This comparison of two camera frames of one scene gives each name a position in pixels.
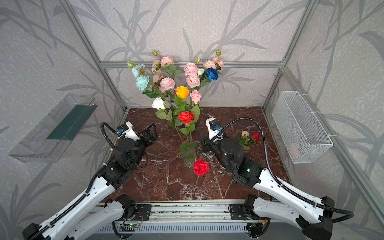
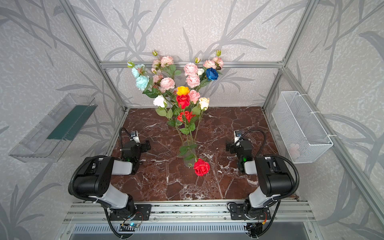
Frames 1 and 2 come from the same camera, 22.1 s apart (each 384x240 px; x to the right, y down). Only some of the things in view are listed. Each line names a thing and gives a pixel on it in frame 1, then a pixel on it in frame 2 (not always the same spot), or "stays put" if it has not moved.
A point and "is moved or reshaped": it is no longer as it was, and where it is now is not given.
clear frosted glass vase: x=189 y=154 stays put
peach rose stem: x=243 y=140 is moved or reshaped
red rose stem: x=200 y=167 stays put
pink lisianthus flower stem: x=216 y=63 stays put
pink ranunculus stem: x=190 y=70 stays put
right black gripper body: x=205 y=144 to x=231 y=147
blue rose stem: x=211 y=74 stays put
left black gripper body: x=148 y=136 to x=143 y=146
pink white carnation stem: x=164 y=62 stays put
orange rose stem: x=182 y=92 stays put
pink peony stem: x=166 y=83 stays put
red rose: x=256 y=136 to x=183 y=102
